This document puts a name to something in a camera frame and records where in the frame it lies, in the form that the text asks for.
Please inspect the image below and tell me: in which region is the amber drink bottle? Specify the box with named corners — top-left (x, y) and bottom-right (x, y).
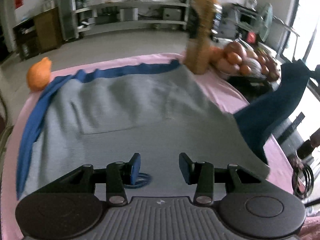
top-left (184, 0), bottom-right (222, 75)

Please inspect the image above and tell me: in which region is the brown wooden cabinet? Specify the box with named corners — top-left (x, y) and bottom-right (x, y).
top-left (34, 7), bottom-right (62, 53)

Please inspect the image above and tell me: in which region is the white TV stand shelf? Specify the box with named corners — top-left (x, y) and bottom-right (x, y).
top-left (73, 0), bottom-right (189, 36)

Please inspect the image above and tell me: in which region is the pink tablecloth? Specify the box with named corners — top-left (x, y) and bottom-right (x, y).
top-left (1, 53), bottom-right (293, 239)

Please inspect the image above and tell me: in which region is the standing electric fan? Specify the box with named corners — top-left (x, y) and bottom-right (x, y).
top-left (258, 3), bottom-right (273, 42)

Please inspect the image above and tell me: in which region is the grey and blue hoodie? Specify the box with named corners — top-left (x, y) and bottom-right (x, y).
top-left (16, 60), bottom-right (310, 199)

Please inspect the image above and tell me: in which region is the black cable coil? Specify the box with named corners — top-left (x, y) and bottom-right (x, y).
top-left (291, 157), bottom-right (315, 201)

